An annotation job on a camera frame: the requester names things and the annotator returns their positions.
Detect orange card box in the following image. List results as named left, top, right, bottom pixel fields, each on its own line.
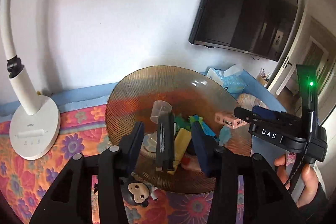
left=214, top=111, right=247, bottom=130

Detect green teal jelly toy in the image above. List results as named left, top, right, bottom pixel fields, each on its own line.
left=218, top=126, right=232, bottom=146

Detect blue rectangular box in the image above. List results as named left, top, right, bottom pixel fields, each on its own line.
left=189, top=115, right=219, bottom=143

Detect green translucent toy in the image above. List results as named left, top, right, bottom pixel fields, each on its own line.
left=174, top=114, right=191, bottom=132

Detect yellow lighter tube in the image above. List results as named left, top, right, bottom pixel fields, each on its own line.
left=167, top=128, right=191, bottom=175

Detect red cartoon figurine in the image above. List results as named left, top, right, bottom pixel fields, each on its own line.
left=180, top=154, right=198, bottom=170

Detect black USB stick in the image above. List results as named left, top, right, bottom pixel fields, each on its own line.
left=155, top=113, right=175, bottom=172

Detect clear plastic cup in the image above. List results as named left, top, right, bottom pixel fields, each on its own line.
left=150, top=100, right=173, bottom=124

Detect person's right hand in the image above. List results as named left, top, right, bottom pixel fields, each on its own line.
left=273, top=154, right=320, bottom=209

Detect pen holder cup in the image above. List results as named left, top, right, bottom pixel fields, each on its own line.
left=256, top=68, right=271, bottom=87

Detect blue tissue pack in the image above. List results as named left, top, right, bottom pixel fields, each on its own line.
left=206, top=65, right=246, bottom=94

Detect brown glass bowl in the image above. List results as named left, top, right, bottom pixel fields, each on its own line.
left=105, top=65, right=239, bottom=194

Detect white door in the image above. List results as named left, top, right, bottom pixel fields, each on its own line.
left=266, top=11, right=332, bottom=98

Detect monkey astronaut figurine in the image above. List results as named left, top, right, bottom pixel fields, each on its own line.
left=120, top=176, right=158, bottom=207

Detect floral quilted table mat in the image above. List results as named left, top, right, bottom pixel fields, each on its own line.
left=0, top=104, right=245, bottom=224

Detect white desk lamp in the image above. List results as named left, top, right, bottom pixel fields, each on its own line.
left=1, top=0, right=60, bottom=160

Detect black wall television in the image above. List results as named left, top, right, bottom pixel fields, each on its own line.
left=189, top=0, right=298, bottom=61

